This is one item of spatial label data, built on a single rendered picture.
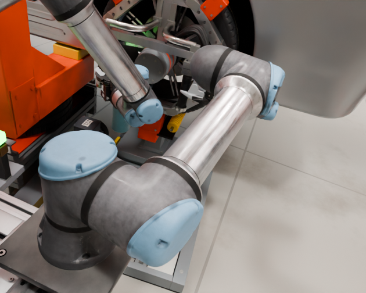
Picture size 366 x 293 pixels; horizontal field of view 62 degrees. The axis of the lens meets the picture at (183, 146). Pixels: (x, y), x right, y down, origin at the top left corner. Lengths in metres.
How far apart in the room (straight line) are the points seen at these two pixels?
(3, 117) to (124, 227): 1.00
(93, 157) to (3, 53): 0.81
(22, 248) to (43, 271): 0.06
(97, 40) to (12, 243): 0.45
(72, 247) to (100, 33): 0.45
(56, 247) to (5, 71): 0.80
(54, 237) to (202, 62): 0.48
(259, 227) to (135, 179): 1.52
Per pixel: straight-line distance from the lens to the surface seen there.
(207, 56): 0.74
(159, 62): 1.24
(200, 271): 1.62
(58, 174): 0.47
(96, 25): 0.74
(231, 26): 1.39
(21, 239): 0.67
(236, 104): 0.62
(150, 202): 0.43
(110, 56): 0.76
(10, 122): 1.36
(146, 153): 1.80
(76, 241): 0.57
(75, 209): 0.48
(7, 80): 1.27
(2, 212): 0.85
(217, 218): 1.86
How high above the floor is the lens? 1.35
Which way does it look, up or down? 36 degrees down
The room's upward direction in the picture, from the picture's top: 14 degrees clockwise
